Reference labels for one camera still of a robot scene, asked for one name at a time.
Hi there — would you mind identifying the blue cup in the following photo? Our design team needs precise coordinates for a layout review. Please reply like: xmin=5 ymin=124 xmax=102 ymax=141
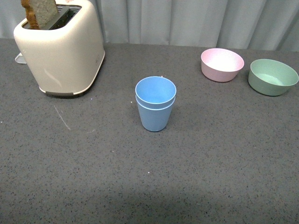
xmin=136 ymin=97 xmax=175 ymax=132
xmin=135 ymin=76 xmax=177 ymax=110

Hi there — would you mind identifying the pink bowl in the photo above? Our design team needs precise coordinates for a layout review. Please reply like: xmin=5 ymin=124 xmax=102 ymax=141
xmin=200 ymin=48 xmax=244 ymax=82

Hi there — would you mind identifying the cream white toaster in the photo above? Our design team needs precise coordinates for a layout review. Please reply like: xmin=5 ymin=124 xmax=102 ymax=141
xmin=14 ymin=0 xmax=105 ymax=96

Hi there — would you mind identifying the green bowl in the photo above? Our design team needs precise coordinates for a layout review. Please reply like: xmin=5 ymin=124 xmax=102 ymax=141
xmin=248 ymin=59 xmax=299 ymax=96

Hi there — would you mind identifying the grey-white curtain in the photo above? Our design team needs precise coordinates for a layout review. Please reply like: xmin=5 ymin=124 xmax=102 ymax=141
xmin=0 ymin=0 xmax=299 ymax=51

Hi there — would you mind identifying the white power plug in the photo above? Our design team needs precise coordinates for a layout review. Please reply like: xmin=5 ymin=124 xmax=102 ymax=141
xmin=14 ymin=53 xmax=27 ymax=64

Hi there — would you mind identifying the toast bread slice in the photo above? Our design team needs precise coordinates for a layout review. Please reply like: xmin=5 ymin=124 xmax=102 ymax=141
xmin=21 ymin=0 xmax=58 ymax=30

